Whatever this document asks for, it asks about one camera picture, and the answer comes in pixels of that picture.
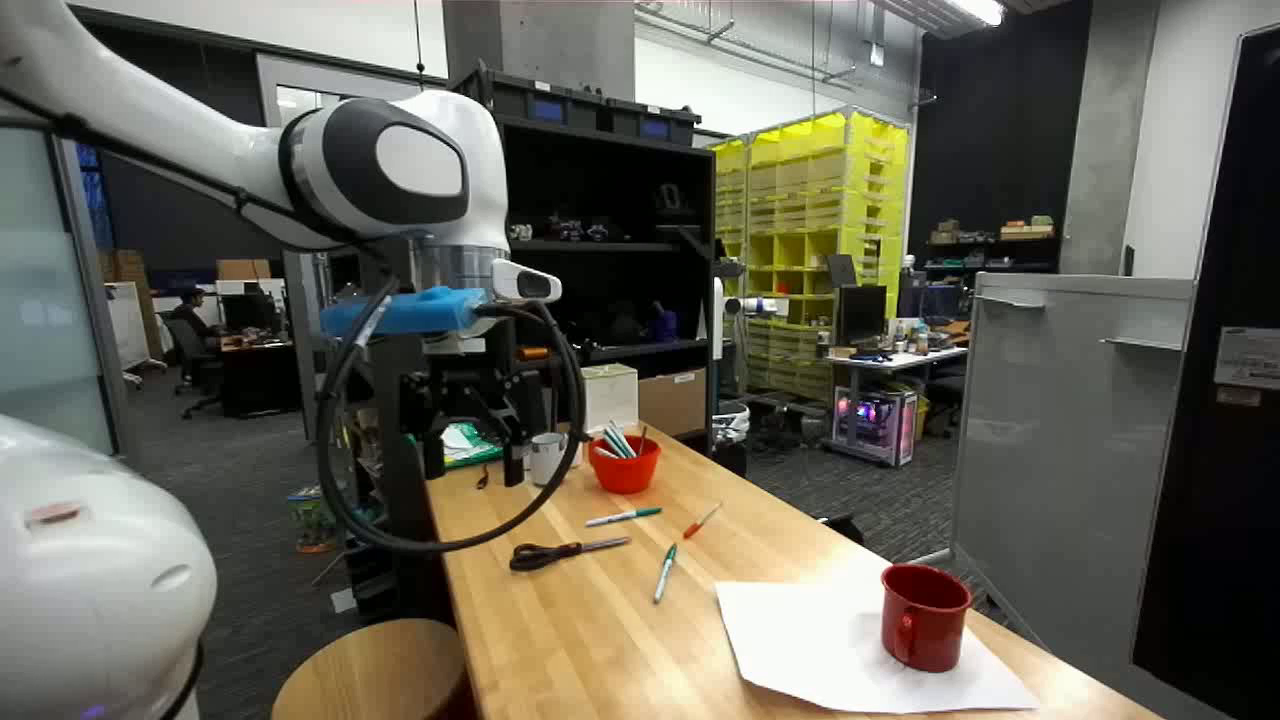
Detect cardboard box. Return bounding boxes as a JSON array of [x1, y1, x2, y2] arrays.
[[638, 367, 713, 442]]

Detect grey trash bin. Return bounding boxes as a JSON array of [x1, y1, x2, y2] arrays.
[[708, 398, 758, 455]]

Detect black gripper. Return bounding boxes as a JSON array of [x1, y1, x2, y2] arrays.
[[397, 345, 561, 492]]

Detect red mug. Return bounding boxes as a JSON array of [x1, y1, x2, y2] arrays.
[[878, 561, 978, 675]]

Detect grey metal cabinet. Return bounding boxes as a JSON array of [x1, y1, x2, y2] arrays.
[[952, 272, 1201, 685]]

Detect background office desk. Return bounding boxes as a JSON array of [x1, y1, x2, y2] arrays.
[[823, 342, 971, 403]]

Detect black office chair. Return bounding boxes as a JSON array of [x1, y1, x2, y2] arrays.
[[164, 304, 231, 426]]

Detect black computer monitor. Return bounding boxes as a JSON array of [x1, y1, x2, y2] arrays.
[[831, 282, 894, 354]]

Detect white vertical pole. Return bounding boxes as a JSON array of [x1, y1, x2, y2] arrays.
[[705, 256, 751, 403]]

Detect yellow bin rack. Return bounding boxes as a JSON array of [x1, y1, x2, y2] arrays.
[[713, 107, 915, 403]]

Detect orange bowl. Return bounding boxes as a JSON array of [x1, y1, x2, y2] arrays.
[[583, 433, 666, 500]]

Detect black scissors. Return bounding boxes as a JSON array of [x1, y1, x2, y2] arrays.
[[503, 533, 638, 578]]

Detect round wooden stool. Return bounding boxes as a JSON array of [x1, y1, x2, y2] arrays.
[[267, 615, 474, 720]]

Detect glass partition panel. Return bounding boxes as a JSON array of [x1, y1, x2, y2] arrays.
[[0, 122, 128, 455]]

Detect white pen green cap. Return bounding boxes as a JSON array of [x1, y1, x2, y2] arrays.
[[582, 504, 666, 533]]

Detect black shelf unit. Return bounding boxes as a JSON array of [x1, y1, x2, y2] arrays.
[[451, 68, 720, 453]]

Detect white paper sheet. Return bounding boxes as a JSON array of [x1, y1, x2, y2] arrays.
[[713, 565, 1042, 715]]

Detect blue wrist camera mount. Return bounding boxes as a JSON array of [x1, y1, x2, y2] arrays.
[[317, 284, 494, 345]]

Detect black door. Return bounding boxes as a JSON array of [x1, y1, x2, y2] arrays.
[[1131, 23, 1280, 720]]

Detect grey metal cup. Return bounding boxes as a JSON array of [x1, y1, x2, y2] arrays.
[[523, 429, 574, 492]]

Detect ceiling light strip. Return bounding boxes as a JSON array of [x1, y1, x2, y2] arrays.
[[940, 0, 1010, 33]]

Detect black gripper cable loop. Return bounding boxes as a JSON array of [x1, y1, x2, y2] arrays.
[[312, 295, 588, 561]]

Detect white door sign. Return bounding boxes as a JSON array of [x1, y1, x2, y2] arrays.
[[1214, 329, 1280, 398]]

